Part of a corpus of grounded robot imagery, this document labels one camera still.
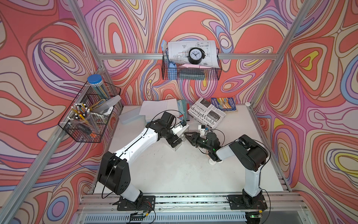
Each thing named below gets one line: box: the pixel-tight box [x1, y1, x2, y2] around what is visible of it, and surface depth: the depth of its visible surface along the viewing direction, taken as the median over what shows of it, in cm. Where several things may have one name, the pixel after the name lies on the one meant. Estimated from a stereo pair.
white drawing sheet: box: [167, 40, 221, 69], surface depth 86 cm
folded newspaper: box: [187, 97, 227, 129], surface depth 107 cm
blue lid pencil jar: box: [87, 73, 111, 101], surface depth 74 cm
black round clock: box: [186, 47, 207, 65], surface depth 81 cm
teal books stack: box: [177, 99, 190, 122], surface depth 114 cm
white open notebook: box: [138, 98, 179, 123], surface depth 113 cm
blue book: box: [210, 97, 237, 112], surface depth 117 cm
